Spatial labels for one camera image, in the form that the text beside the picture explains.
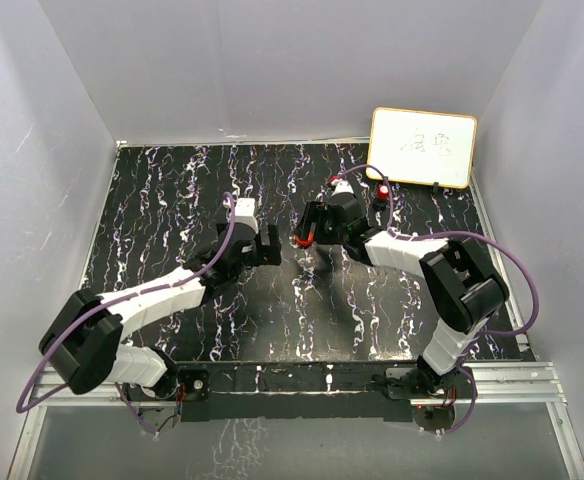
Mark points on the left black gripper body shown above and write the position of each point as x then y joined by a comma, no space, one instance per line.
262,253

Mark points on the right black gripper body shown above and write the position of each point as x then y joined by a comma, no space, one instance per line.
326,231

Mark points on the red round disc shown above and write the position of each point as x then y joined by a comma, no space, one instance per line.
304,238

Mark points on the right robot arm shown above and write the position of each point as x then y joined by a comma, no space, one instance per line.
462,281

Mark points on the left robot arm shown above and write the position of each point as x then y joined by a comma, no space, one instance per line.
85,343

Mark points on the red emergency stop button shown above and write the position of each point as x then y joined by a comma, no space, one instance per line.
382,198

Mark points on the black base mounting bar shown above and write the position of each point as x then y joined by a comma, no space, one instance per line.
290,390

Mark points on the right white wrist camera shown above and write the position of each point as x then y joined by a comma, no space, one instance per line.
339,185

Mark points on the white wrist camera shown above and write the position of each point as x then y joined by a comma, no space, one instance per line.
339,185
245,213

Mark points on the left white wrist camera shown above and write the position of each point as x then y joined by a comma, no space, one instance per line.
245,213

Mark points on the white board with frame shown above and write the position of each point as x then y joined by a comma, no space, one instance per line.
419,147

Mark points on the aluminium frame rail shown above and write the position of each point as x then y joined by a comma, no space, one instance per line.
498,383

